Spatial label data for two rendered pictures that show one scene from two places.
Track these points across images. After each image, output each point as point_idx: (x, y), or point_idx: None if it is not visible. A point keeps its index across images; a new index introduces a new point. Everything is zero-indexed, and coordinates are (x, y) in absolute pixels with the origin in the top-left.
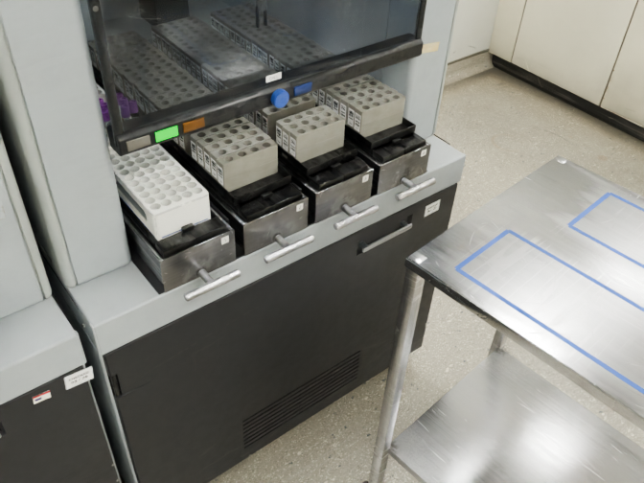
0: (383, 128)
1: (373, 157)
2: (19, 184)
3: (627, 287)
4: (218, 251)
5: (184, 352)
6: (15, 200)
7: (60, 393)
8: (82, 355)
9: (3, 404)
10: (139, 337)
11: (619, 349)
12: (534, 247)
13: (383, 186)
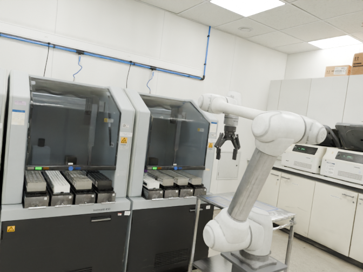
0: (196, 184)
1: (193, 188)
2: None
3: None
4: (159, 194)
5: (147, 219)
6: (127, 172)
7: (122, 215)
8: (129, 207)
9: (113, 211)
10: (140, 209)
11: None
12: (222, 198)
13: (195, 194)
